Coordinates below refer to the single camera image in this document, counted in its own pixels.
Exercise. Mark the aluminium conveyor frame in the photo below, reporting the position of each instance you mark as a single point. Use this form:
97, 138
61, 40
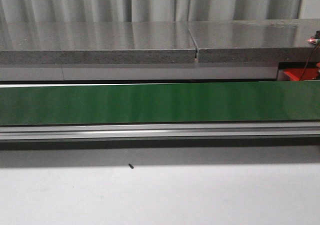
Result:
277, 128

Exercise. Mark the green conveyor belt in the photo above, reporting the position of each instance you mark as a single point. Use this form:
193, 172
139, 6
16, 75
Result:
160, 103

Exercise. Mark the grey stone counter slab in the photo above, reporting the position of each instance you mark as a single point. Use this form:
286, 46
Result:
167, 42

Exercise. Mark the grey pleated curtain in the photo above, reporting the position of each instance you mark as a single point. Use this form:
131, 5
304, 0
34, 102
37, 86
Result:
12, 11

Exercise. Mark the small green circuit board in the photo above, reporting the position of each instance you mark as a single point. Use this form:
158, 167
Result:
314, 40

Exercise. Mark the red plate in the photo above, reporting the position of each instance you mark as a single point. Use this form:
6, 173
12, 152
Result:
298, 74

